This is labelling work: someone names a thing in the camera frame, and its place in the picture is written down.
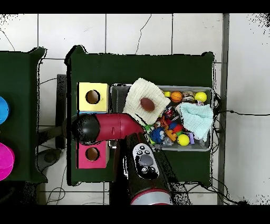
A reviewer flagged wooden box with three holes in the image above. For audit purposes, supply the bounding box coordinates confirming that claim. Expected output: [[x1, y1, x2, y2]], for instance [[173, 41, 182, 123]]
[[76, 81, 110, 170]]

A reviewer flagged cream knitted cloth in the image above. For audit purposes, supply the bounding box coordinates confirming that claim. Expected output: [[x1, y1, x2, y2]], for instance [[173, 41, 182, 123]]
[[122, 77, 171, 125]]

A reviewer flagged brown toy football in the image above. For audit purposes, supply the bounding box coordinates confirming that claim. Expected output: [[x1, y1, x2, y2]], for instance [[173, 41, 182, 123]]
[[140, 97, 156, 112]]

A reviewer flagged blue spiky ball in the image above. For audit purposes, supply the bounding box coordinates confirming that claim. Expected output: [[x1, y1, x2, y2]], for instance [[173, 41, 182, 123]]
[[150, 126, 166, 145]]

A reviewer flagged crushed black drink can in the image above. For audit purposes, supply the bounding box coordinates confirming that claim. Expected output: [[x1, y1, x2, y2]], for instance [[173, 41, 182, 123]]
[[164, 105, 180, 120]]

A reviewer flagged dark green table cloth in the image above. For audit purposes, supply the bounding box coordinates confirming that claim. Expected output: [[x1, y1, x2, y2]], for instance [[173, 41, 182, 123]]
[[0, 46, 48, 183], [64, 44, 216, 186]]

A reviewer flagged orange toy basketball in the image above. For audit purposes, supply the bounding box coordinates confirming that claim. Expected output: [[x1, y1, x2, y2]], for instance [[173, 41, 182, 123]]
[[170, 91, 184, 104]]

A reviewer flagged yellow foam ball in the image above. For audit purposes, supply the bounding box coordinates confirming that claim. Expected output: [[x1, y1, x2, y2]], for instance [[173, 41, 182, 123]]
[[194, 91, 208, 104], [177, 134, 190, 147]]

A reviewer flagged light blue knitted cloth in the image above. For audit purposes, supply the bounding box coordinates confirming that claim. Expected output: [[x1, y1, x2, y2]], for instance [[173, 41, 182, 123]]
[[179, 102, 214, 142]]

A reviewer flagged blue round container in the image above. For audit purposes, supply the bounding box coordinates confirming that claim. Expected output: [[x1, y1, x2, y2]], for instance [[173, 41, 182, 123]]
[[0, 96, 11, 125]]

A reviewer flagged magenta round container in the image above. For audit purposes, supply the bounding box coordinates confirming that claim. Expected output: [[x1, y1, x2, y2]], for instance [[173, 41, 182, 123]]
[[0, 142, 15, 182]]

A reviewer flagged silver wire mesh bin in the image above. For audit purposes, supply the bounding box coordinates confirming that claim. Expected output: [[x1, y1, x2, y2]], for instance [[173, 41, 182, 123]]
[[108, 83, 215, 152]]

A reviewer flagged black cable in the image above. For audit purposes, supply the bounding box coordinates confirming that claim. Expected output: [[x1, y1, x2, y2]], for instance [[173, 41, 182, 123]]
[[214, 109, 270, 116]]

